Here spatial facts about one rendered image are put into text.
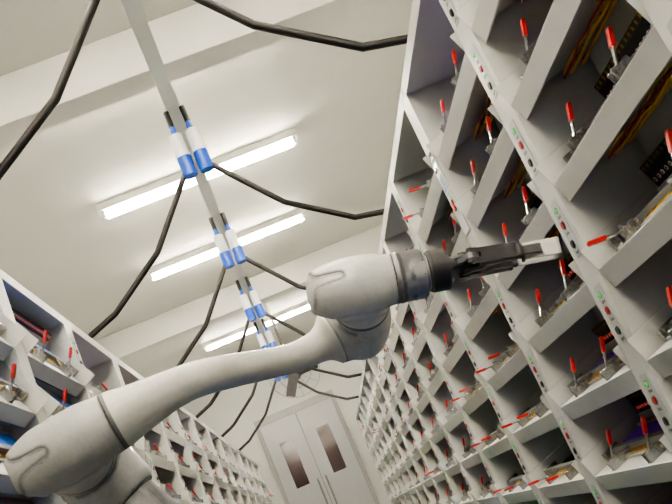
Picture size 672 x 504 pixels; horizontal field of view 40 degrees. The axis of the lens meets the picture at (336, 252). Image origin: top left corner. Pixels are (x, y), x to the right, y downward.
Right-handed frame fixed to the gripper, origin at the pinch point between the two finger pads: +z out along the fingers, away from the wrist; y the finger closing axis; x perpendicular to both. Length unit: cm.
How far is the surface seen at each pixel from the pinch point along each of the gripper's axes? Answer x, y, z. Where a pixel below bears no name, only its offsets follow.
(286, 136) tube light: 186, -345, -32
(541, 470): -34, -156, 25
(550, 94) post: 36.2, -15.9, 15.3
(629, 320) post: -12.6, -15.9, 17.9
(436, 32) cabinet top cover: 77, -55, 5
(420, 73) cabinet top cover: 76, -76, 2
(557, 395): -17, -86, 19
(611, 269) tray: -3.3, -10.9, 15.5
